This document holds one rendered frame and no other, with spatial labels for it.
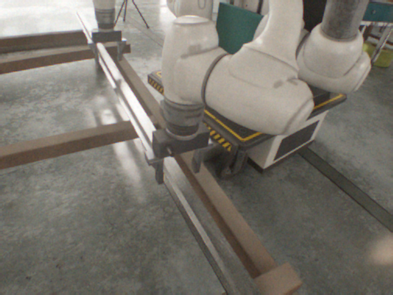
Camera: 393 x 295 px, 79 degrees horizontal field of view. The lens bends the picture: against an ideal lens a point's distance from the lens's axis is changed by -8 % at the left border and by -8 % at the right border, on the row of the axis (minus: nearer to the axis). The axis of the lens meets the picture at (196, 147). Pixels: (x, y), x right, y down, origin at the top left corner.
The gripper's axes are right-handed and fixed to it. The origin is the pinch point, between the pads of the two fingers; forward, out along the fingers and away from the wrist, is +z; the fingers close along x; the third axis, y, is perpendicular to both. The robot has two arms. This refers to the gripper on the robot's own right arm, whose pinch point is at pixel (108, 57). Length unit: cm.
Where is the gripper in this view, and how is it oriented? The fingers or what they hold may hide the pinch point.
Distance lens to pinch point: 133.7
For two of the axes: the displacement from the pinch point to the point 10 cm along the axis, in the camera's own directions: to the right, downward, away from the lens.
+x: 8.8, -2.3, 4.2
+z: -1.1, 7.6, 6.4
